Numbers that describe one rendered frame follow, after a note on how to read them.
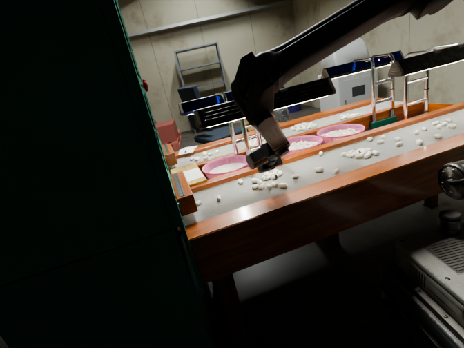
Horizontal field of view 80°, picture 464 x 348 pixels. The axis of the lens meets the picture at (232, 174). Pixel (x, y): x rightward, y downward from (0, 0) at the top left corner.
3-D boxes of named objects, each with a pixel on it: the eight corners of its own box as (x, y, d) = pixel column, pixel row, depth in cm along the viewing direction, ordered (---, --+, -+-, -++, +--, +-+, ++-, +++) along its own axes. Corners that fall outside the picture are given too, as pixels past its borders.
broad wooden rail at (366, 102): (384, 119, 231) (384, 97, 224) (172, 183, 194) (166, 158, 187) (373, 118, 242) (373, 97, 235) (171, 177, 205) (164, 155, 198)
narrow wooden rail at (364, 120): (423, 114, 195) (424, 99, 192) (175, 190, 159) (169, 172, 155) (416, 114, 201) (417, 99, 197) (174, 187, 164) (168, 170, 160)
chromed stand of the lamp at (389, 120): (397, 121, 187) (397, 51, 171) (372, 129, 183) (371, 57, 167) (375, 119, 204) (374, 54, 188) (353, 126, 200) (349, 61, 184)
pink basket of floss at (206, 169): (261, 170, 155) (258, 154, 151) (238, 191, 134) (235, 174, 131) (222, 170, 169) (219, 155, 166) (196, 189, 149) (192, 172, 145)
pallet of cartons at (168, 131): (143, 144, 668) (137, 123, 651) (183, 134, 672) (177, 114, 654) (130, 160, 537) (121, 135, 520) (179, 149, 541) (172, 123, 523)
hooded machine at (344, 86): (380, 132, 384) (378, 32, 339) (342, 141, 382) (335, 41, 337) (355, 124, 446) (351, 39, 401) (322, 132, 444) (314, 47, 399)
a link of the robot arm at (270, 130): (276, 111, 52) (247, 69, 55) (251, 128, 53) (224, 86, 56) (294, 151, 93) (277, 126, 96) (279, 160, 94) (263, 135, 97)
